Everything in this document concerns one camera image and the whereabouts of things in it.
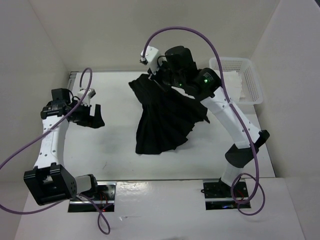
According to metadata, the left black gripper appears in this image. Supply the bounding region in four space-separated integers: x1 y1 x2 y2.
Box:
69 99 105 129

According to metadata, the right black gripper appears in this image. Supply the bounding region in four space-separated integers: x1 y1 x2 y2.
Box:
147 57 184 92

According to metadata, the black pleated skirt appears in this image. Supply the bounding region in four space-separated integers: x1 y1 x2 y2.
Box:
128 74 210 155

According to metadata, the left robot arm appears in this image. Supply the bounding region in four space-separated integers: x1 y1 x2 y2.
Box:
23 88 105 206

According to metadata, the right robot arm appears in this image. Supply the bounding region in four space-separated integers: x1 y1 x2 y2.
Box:
145 45 270 197

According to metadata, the white cloth in basket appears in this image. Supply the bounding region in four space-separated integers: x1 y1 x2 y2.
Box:
223 71 245 102

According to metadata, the white plastic basket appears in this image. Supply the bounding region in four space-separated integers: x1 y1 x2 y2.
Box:
220 57 263 106

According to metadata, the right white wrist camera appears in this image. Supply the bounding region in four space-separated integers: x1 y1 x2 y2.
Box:
140 45 161 75

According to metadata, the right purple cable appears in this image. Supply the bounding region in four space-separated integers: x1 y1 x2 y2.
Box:
143 26 266 216

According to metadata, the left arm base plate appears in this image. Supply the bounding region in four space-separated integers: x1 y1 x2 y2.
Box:
68 181 117 213

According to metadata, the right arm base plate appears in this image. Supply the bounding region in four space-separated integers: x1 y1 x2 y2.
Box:
200 179 249 210

